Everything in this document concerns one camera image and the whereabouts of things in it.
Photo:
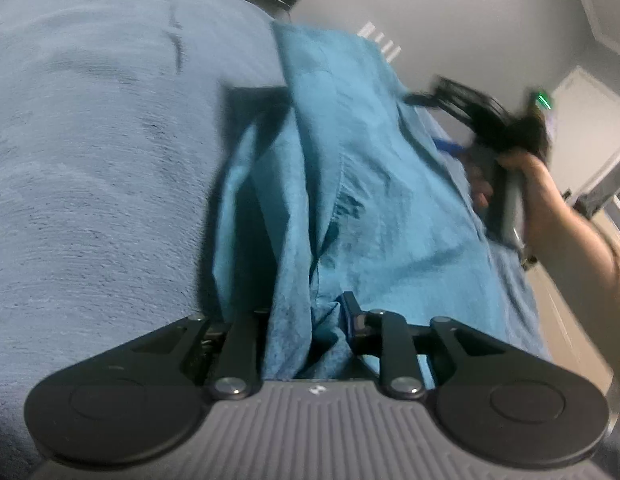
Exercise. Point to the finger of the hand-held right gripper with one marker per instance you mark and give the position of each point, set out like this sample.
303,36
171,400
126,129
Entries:
452,146
455,94

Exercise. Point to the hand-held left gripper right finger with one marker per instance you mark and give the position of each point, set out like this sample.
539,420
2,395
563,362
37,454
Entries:
347,316

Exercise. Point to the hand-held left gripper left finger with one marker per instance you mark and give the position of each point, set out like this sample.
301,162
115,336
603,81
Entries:
245,350

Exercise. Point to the teal hoodie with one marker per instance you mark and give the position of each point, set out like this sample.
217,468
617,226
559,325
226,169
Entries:
365,185

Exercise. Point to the person's right forearm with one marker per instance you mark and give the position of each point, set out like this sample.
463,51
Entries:
580,260

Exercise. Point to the person's right hand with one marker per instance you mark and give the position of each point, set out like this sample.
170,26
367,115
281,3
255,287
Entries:
540,190

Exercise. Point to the white door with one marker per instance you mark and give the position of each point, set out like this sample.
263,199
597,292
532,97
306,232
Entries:
585,125

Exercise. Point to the blue-grey fleece blanket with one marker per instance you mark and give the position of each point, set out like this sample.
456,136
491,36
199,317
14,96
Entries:
90,160

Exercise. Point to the metal frame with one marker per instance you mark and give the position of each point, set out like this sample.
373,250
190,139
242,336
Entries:
606,186

